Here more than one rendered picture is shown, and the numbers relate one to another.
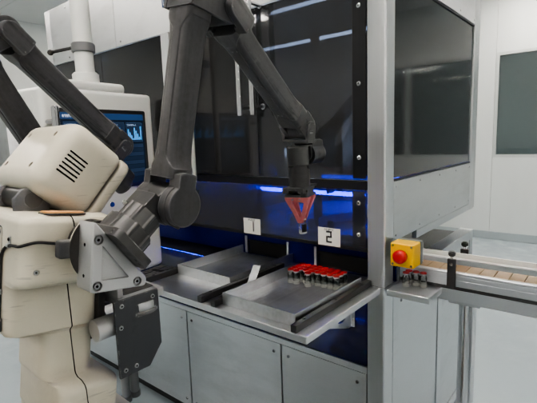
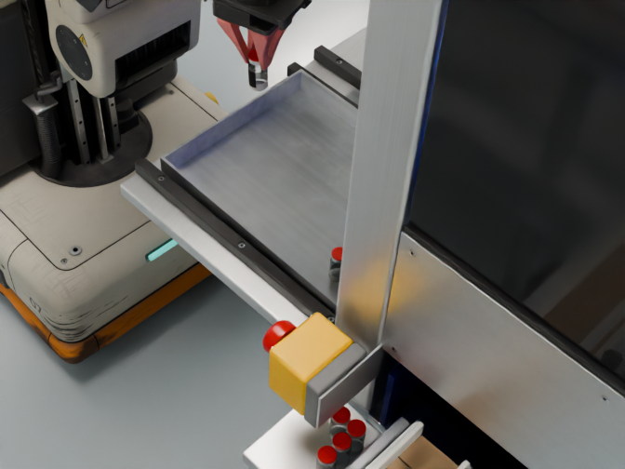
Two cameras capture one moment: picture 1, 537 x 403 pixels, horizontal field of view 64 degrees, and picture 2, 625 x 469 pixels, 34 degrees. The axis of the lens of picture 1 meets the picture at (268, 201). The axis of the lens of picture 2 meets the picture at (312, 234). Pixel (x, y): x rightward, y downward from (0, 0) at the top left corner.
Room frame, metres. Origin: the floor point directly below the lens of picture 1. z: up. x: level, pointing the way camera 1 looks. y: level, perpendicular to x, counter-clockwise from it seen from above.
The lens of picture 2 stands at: (1.24, -0.96, 1.89)
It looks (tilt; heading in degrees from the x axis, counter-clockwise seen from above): 51 degrees down; 92
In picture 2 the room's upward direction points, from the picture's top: 4 degrees clockwise
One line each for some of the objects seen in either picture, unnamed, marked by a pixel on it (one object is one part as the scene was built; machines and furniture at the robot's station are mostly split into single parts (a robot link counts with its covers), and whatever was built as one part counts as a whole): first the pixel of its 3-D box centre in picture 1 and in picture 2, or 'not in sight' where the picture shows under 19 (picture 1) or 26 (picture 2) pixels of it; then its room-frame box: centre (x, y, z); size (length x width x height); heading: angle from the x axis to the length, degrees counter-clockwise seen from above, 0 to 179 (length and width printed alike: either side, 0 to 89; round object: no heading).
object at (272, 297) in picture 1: (294, 290); (320, 187); (1.22, -0.07, 0.90); 0.34 x 0.26 x 0.04; 140
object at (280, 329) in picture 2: (399, 256); (284, 341); (1.20, -0.38, 0.99); 0.04 x 0.04 x 0.04; 50
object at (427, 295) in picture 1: (415, 289); (327, 460); (1.26, -0.44, 0.87); 0.14 x 0.13 x 0.02; 140
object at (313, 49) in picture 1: (307, 88); not in sight; (1.43, -0.14, 1.50); 0.43 x 0.01 x 0.59; 50
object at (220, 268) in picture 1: (236, 263); not in sight; (1.52, 0.12, 0.90); 0.34 x 0.26 x 0.04; 140
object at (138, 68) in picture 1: (133, 109); not in sight; (2.07, 0.62, 1.50); 0.49 x 0.01 x 0.59; 50
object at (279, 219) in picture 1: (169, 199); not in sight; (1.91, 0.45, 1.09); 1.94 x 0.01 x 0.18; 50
